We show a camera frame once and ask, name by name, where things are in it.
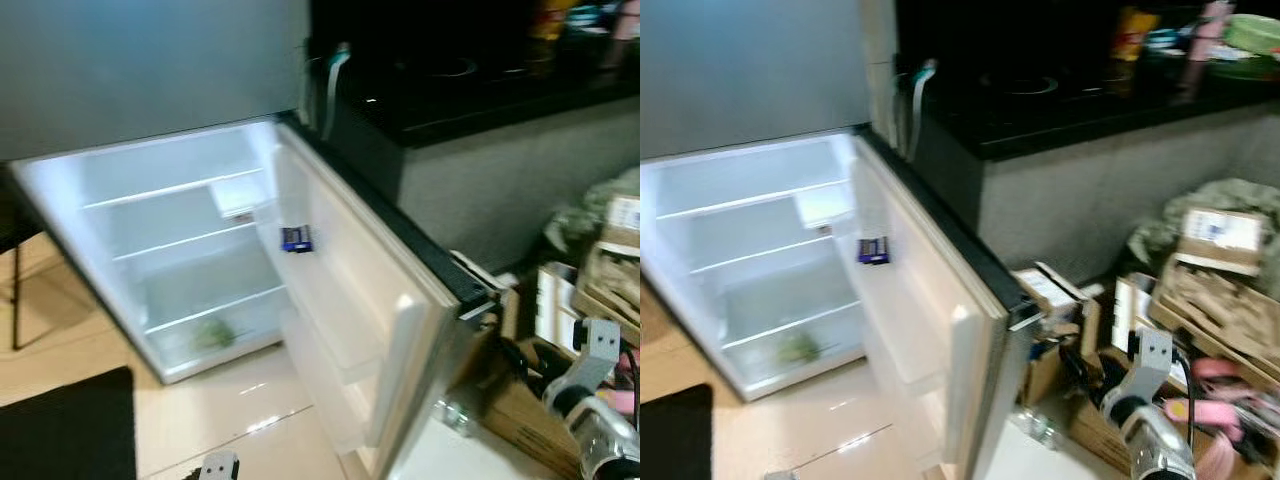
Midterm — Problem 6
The pink plastic item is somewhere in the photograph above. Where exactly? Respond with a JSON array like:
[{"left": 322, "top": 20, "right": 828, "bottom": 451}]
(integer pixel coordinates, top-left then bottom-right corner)
[
  {"left": 1160, "top": 355, "right": 1280, "bottom": 480},
  {"left": 600, "top": 350, "right": 641, "bottom": 421}
]

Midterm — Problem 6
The grey counter black top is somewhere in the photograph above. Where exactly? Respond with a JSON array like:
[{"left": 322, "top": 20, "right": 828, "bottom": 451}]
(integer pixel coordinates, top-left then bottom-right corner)
[
  {"left": 305, "top": 0, "right": 641, "bottom": 279},
  {"left": 893, "top": 0, "right": 1280, "bottom": 289}
]

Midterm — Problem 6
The white-lined fridge door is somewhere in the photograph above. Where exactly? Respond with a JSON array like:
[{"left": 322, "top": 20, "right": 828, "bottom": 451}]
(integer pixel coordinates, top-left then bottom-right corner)
[
  {"left": 845, "top": 125, "right": 1043, "bottom": 480},
  {"left": 255, "top": 118, "right": 503, "bottom": 480}
]

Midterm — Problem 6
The brown cardboard crate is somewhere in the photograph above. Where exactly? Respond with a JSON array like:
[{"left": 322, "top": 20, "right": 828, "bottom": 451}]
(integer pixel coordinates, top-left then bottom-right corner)
[
  {"left": 575, "top": 245, "right": 641, "bottom": 346},
  {"left": 1148, "top": 262, "right": 1280, "bottom": 386}
]

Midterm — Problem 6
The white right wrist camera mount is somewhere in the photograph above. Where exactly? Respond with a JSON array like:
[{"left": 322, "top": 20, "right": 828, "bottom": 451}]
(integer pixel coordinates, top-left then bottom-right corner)
[
  {"left": 1127, "top": 327, "right": 1175, "bottom": 403},
  {"left": 572, "top": 317, "right": 623, "bottom": 389}
]

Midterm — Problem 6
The pink bottle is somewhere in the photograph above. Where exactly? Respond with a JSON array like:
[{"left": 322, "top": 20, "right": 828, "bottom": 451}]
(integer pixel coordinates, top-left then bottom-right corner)
[
  {"left": 1188, "top": 0, "right": 1238, "bottom": 63},
  {"left": 603, "top": 0, "right": 641, "bottom": 46}
]

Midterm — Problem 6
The white flat booklet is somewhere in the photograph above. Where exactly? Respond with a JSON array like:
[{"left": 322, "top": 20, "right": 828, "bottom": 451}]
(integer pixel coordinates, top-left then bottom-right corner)
[
  {"left": 535, "top": 262, "right": 586, "bottom": 353},
  {"left": 1113, "top": 272, "right": 1163, "bottom": 363}
]

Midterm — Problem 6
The green bowl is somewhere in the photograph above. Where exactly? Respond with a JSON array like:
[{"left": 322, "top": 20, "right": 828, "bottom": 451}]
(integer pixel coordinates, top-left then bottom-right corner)
[{"left": 1223, "top": 12, "right": 1280, "bottom": 59}]

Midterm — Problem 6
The green camouflage cloth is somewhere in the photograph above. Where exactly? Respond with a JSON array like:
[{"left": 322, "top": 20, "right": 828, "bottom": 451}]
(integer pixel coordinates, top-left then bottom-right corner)
[
  {"left": 1128, "top": 177, "right": 1280, "bottom": 273},
  {"left": 543, "top": 165, "right": 641, "bottom": 269}
]

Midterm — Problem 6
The silver fridge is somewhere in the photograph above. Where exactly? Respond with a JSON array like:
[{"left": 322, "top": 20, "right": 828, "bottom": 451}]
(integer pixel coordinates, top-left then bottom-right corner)
[
  {"left": 640, "top": 0, "right": 901, "bottom": 403},
  {"left": 0, "top": 0, "right": 313, "bottom": 387}
]

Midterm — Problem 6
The white hanging strap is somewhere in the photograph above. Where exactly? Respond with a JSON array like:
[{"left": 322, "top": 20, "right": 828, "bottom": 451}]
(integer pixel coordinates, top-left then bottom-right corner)
[
  {"left": 903, "top": 57, "right": 940, "bottom": 163},
  {"left": 318, "top": 42, "right": 353, "bottom": 141}
]

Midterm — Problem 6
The green vegetable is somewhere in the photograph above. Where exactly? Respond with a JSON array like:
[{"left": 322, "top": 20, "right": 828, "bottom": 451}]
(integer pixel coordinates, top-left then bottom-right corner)
[
  {"left": 193, "top": 318, "right": 238, "bottom": 353},
  {"left": 773, "top": 330, "right": 823, "bottom": 367}
]

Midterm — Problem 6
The black floor mat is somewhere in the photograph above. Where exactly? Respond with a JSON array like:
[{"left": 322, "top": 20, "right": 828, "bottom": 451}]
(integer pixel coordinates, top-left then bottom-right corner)
[
  {"left": 640, "top": 382, "right": 714, "bottom": 480},
  {"left": 0, "top": 365, "right": 138, "bottom": 480}
]

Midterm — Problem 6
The glass fridge shelf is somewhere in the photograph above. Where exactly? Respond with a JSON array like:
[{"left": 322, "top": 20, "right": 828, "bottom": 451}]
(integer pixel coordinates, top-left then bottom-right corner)
[
  {"left": 655, "top": 177, "right": 853, "bottom": 223},
  {"left": 112, "top": 220, "right": 261, "bottom": 264},
  {"left": 688, "top": 232, "right": 839, "bottom": 277},
  {"left": 143, "top": 283, "right": 289, "bottom": 337},
  {"left": 80, "top": 166, "right": 269, "bottom": 213},
  {"left": 720, "top": 298, "right": 869, "bottom": 353}
]

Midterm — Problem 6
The yellow bottle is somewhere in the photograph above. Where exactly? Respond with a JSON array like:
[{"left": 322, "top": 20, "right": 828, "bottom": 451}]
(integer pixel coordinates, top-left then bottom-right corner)
[
  {"left": 528, "top": 0, "right": 573, "bottom": 46},
  {"left": 1108, "top": 5, "right": 1163, "bottom": 69}
]

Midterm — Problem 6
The cardboard box white label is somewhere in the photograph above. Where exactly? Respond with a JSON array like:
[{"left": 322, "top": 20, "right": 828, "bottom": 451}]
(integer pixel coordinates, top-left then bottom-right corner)
[
  {"left": 605, "top": 193, "right": 641, "bottom": 256},
  {"left": 1173, "top": 207, "right": 1268, "bottom": 278}
]

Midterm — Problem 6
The white lidded food container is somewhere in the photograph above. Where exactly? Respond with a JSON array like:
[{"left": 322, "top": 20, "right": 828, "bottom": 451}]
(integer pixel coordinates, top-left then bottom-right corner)
[
  {"left": 208, "top": 177, "right": 269, "bottom": 219},
  {"left": 793, "top": 187, "right": 853, "bottom": 230}
]

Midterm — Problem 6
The plain brown cardboard box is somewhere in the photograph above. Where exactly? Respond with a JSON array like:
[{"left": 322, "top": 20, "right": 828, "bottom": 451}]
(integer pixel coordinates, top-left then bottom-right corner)
[
  {"left": 1015, "top": 262, "right": 1136, "bottom": 476},
  {"left": 470, "top": 290, "right": 591, "bottom": 480}
]

